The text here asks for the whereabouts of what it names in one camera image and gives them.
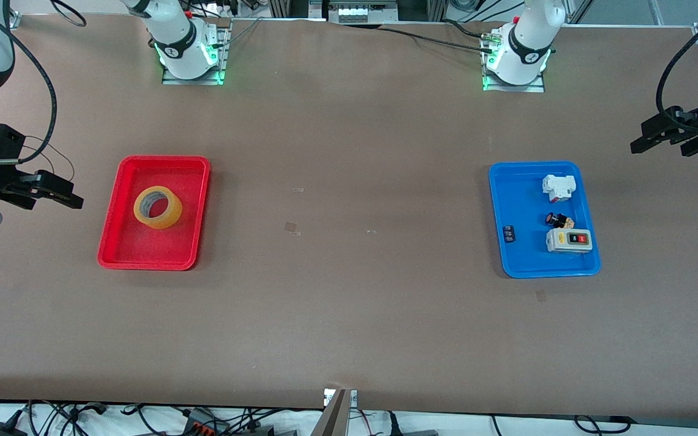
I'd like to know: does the yellow clear tape roll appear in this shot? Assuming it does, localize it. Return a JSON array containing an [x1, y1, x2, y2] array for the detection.
[[133, 185, 183, 230]]

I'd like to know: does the red plastic tray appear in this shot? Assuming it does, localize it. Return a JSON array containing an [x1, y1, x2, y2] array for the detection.
[[97, 155, 211, 271]]

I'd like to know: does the white circuit breaker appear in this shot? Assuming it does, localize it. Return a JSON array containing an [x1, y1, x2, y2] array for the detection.
[[542, 174, 577, 203]]

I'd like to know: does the blue plastic tray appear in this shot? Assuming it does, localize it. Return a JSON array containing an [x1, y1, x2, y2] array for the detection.
[[490, 160, 602, 279]]

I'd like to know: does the black power adapter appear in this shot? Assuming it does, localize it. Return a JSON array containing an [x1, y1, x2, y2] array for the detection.
[[0, 412, 28, 436]]

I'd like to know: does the orange power strip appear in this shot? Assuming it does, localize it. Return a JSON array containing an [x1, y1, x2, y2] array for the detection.
[[182, 408, 231, 436]]

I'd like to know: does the aluminium profile with label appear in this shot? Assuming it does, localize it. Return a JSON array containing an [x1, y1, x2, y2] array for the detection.
[[311, 389, 359, 436]]

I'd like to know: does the thin black right gripper wire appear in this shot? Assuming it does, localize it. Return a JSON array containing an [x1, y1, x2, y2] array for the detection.
[[22, 136, 76, 182]]

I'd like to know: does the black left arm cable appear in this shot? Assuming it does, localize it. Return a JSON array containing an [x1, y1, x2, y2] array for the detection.
[[656, 0, 698, 135]]

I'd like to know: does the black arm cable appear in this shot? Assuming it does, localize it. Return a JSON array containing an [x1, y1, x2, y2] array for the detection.
[[7, 0, 87, 164], [656, 0, 698, 135]]

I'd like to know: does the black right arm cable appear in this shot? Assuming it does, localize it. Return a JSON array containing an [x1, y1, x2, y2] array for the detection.
[[7, 0, 87, 164]]

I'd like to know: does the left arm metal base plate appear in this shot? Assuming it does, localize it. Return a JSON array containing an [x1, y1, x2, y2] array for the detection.
[[482, 27, 547, 93]]

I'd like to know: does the grey on-off switch box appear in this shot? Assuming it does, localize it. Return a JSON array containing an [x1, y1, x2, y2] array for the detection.
[[545, 228, 593, 255]]

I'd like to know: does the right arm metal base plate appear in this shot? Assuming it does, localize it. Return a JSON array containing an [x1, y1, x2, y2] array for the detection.
[[161, 18, 230, 85]]

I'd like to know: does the black floor cable tangle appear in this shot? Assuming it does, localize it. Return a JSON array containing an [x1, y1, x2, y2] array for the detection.
[[25, 401, 183, 436]]

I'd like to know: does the black cable on table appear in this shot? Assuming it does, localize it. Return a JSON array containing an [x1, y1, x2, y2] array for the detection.
[[379, 21, 495, 53]]

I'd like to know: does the aluminium frame rack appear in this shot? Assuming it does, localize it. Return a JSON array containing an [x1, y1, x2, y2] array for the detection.
[[267, 0, 447, 25]]

